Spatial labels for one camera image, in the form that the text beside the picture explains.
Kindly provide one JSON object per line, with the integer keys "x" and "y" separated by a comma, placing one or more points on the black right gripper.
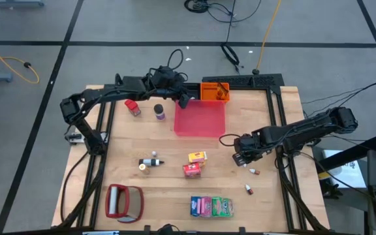
{"x": 250, "y": 147}

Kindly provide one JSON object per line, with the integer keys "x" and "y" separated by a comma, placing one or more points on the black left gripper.
{"x": 166, "y": 81}

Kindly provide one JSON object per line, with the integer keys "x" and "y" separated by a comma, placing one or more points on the small white-capped red bottle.
{"x": 255, "y": 171}
{"x": 249, "y": 189}

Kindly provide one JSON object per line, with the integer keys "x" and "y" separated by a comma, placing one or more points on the purple small jar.
{"x": 159, "y": 109}

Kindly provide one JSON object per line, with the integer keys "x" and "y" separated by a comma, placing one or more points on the yellow mini cereal box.
{"x": 197, "y": 157}

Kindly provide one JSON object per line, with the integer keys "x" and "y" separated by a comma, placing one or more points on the red mini cereal box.
{"x": 192, "y": 170}

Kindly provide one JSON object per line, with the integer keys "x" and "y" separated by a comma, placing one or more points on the pink mini cereal box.
{"x": 206, "y": 207}

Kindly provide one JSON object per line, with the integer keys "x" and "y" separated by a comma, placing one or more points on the blue mini cereal box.
{"x": 195, "y": 206}

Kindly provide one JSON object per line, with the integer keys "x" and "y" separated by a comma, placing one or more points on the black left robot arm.
{"x": 116, "y": 93}

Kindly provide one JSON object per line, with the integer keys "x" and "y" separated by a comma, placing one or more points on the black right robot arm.
{"x": 305, "y": 129}

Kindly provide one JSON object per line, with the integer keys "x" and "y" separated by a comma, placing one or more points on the black plastic bin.
{"x": 195, "y": 93}

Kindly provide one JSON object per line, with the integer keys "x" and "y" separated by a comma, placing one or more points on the pink translucent plastic bin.
{"x": 199, "y": 119}

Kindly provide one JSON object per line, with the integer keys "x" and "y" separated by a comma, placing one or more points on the orange plastic bin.
{"x": 209, "y": 94}

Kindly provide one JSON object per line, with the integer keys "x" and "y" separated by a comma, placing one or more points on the red lid spice jar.
{"x": 131, "y": 105}

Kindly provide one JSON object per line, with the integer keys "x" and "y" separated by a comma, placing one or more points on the black perforated panel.
{"x": 243, "y": 80}

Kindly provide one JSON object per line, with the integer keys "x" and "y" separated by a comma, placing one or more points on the black icing tube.
{"x": 150, "y": 162}

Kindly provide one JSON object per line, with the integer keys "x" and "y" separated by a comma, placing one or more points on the white paper sheet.
{"x": 348, "y": 174}

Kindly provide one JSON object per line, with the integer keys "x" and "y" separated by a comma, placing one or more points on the black desk beam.
{"x": 354, "y": 152}

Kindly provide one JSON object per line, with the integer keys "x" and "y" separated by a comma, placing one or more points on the black metal table frame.
{"x": 270, "y": 107}

